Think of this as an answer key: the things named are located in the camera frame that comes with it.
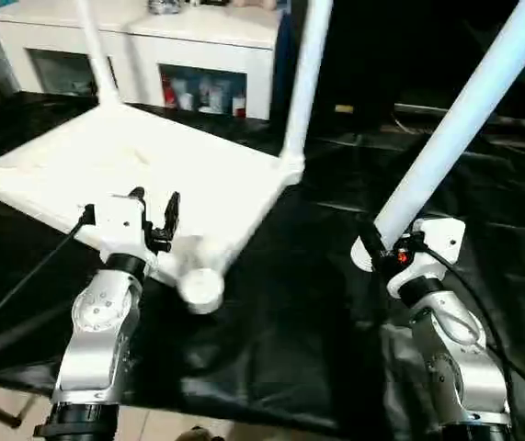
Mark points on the white plastic table top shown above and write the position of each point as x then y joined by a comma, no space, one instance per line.
106,161

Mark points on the white plastic table leg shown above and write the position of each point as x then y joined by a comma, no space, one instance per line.
450,115
101,55
308,69

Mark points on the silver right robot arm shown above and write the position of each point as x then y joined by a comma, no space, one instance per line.
450,331

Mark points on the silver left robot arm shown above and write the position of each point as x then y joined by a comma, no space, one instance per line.
96,331

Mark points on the black mat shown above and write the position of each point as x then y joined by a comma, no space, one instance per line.
289,298

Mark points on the red bottle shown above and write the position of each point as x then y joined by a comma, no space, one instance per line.
168,94

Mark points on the dark low bench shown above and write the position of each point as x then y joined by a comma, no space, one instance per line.
414,110

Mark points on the white glass-door cabinet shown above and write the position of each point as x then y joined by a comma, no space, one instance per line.
197,41

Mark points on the black speaker with gold label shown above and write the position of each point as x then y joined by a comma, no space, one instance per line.
358,55

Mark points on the clear glass jar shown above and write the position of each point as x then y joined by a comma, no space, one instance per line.
163,5

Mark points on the dark rounded robot torso part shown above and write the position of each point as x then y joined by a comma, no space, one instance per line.
195,434

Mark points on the blue vertical panel edge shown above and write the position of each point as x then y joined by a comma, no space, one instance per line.
282,37

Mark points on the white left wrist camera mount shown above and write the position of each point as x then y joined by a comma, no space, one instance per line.
119,220

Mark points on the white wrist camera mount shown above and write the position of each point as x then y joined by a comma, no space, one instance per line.
441,234
119,220

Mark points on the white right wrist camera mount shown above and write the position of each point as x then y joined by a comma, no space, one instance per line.
441,234

